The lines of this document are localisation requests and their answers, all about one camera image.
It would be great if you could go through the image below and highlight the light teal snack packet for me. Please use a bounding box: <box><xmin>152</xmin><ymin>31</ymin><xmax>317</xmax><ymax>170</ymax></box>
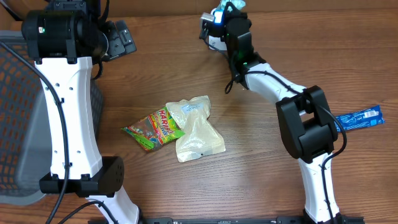
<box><xmin>217</xmin><ymin>0</ymin><xmax>246</xmax><ymax>10</ymax></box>

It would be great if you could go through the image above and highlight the Haribo gummy worms bag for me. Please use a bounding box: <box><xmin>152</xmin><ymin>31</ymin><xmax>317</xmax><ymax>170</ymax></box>
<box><xmin>122</xmin><ymin>107</ymin><xmax>185</xmax><ymax>152</ymax></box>

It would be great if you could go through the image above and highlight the beige paper pouch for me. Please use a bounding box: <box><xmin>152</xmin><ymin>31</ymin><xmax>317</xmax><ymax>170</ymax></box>
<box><xmin>166</xmin><ymin>95</ymin><xmax>226</xmax><ymax>162</ymax></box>

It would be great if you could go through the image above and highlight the blue snack bar wrapper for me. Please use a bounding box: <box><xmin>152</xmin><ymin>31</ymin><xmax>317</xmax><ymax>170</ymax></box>
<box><xmin>336</xmin><ymin>105</ymin><xmax>385</xmax><ymax>131</ymax></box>

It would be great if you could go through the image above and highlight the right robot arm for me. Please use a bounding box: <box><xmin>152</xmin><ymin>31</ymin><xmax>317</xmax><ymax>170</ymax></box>
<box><xmin>202</xmin><ymin>2</ymin><xmax>344</xmax><ymax>223</ymax></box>

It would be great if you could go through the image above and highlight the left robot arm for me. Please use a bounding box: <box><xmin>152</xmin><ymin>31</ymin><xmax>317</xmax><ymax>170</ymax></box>
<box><xmin>21</xmin><ymin>1</ymin><xmax>140</xmax><ymax>223</ymax></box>

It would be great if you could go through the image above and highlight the white barcode scanner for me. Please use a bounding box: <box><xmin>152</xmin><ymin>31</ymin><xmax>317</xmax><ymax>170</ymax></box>
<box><xmin>209</xmin><ymin>8</ymin><xmax>227</xmax><ymax>51</ymax></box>

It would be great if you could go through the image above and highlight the grey plastic mesh basket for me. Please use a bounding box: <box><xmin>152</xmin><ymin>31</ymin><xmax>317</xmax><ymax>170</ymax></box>
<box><xmin>1</xmin><ymin>30</ymin><xmax>103</xmax><ymax>205</ymax></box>

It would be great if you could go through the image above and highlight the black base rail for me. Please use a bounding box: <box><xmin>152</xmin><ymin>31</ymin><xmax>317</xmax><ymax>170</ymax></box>
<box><xmin>88</xmin><ymin>216</ymin><xmax>365</xmax><ymax>224</ymax></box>

